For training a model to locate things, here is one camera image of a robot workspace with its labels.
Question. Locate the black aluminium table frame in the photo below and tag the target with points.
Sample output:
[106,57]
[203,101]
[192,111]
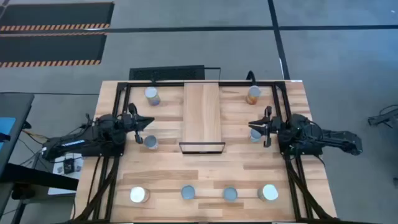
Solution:
[140,84]

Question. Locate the blue screen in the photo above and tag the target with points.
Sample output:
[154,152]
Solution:
[7,124]

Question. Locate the teal sliced carrots can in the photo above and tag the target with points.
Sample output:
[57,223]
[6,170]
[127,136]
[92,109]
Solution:
[255,137]

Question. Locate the black curved bracket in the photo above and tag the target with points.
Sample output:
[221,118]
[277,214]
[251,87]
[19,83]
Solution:
[250,76]

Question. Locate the white table corner label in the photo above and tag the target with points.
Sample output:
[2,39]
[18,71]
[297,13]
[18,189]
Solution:
[297,81]

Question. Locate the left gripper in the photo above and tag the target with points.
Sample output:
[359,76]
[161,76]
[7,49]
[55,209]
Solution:
[130,123]

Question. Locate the grey can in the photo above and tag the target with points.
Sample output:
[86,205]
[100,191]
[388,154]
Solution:
[188,192]

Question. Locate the tall orange labelled can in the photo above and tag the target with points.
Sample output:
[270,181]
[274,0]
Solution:
[254,91]

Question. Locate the dark grey desk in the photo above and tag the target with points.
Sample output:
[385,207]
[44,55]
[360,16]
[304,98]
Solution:
[18,105]

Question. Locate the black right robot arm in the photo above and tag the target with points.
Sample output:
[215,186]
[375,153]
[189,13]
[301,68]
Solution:
[311,133]

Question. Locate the large can with pale lid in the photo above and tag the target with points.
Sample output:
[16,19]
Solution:
[269,192]
[138,194]

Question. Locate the green peas can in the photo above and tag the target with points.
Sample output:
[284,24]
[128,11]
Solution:
[150,141]

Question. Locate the mandarin oranges can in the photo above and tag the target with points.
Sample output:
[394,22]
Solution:
[230,193]

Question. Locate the white paper sheet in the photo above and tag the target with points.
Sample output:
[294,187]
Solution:
[62,191]
[57,168]

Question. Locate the black perforated panel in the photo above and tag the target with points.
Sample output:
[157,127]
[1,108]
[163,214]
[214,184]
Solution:
[164,74]

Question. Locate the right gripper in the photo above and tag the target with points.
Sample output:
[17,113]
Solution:
[273,126]

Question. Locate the black mat with hazard stripe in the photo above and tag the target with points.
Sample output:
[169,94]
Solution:
[49,46]
[56,14]

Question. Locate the small black device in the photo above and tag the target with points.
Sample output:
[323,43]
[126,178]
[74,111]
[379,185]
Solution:
[69,166]

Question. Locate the black tripod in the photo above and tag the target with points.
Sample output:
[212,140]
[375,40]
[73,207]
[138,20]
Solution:
[385,118]

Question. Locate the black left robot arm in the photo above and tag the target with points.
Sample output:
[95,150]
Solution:
[93,137]

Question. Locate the tall can with bluish label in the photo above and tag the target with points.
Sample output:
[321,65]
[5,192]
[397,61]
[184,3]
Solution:
[151,92]

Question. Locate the black desk beam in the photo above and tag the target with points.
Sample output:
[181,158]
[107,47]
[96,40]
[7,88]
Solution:
[37,177]

